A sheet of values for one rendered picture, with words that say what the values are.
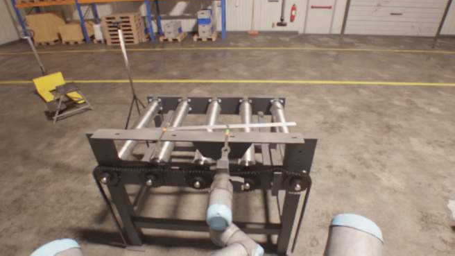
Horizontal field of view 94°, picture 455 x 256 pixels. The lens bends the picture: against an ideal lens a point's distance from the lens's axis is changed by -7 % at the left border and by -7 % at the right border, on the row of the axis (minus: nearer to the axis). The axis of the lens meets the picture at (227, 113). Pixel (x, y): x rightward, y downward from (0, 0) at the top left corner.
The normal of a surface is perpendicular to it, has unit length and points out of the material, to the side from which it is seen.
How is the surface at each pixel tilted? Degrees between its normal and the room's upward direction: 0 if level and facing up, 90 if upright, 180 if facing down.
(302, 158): 90
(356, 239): 7
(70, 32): 90
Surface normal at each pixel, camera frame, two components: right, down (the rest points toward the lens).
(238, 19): -0.06, 0.51
